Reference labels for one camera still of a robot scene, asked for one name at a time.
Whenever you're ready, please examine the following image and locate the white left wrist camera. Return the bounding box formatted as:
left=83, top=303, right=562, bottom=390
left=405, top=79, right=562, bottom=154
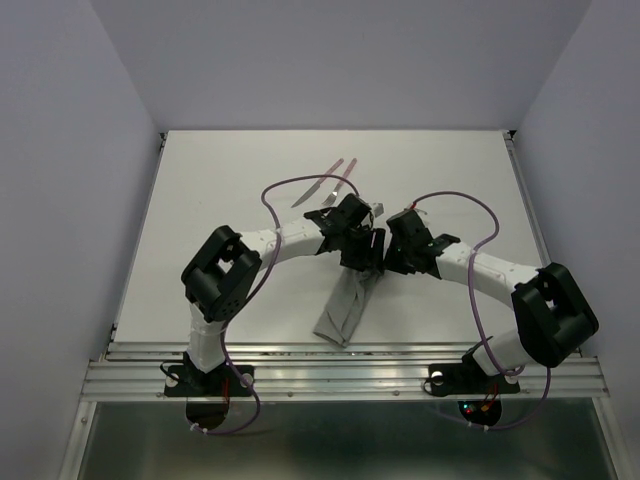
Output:
left=370, top=202, right=384, bottom=218

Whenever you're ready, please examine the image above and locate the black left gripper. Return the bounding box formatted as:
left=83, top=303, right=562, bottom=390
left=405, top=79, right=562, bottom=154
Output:
left=339, top=225, right=385, bottom=276

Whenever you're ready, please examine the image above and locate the grey cloth napkin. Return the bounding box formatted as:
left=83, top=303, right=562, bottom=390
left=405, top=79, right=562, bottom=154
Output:
left=313, top=268, right=382, bottom=348

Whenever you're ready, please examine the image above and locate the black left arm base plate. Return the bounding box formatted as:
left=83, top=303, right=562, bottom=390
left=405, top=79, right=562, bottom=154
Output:
left=160, top=362, right=252, bottom=398

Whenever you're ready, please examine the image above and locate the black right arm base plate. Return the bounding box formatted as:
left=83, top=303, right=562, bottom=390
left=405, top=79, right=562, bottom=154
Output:
left=422, top=355, right=521, bottom=398

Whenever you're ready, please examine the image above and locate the pink handled knife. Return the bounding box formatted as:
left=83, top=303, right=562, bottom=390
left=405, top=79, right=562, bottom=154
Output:
left=291, top=158, right=344, bottom=208

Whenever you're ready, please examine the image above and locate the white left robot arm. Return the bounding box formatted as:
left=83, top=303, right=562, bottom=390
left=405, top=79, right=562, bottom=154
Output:
left=181, top=194, right=385, bottom=394

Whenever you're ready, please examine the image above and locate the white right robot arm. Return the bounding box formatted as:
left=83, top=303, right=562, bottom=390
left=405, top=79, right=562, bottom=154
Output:
left=385, top=209, right=599, bottom=390

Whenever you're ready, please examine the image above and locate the aluminium mounting rail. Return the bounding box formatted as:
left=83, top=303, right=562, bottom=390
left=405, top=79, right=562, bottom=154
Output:
left=80, top=342, right=609, bottom=402

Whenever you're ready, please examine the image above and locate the pink handled fork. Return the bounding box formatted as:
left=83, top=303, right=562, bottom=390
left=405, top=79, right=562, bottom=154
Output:
left=322, top=158, right=358, bottom=207

